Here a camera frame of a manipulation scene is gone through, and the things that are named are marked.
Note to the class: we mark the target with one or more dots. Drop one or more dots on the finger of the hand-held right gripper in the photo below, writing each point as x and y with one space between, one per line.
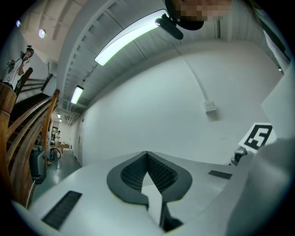
260 184

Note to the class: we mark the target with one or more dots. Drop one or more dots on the black headset microphone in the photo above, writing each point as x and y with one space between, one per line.
170 26

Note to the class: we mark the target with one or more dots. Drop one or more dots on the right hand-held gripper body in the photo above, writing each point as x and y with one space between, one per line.
258 137

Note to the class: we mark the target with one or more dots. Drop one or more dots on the long ceiling light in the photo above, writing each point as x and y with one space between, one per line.
124 43

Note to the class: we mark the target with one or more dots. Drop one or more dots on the short ceiling light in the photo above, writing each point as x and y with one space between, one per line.
76 94

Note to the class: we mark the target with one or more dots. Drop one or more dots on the person's head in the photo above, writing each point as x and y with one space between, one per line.
198 11

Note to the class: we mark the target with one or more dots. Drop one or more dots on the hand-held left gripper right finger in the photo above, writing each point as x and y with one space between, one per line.
198 184

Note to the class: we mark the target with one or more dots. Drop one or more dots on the grey vacuum cleaner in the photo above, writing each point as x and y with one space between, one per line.
55 154

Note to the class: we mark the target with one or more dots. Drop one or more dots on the grey floor machine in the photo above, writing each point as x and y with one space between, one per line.
38 163

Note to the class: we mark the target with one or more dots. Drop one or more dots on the white printed T-shirt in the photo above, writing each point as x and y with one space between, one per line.
281 103

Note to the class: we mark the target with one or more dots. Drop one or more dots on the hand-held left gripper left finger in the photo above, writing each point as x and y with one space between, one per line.
92 184

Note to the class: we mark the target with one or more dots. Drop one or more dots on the wooden chairs stack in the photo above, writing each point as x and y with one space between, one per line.
23 129

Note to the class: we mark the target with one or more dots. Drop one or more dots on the round ceiling spotlight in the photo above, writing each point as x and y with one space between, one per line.
42 33
18 23

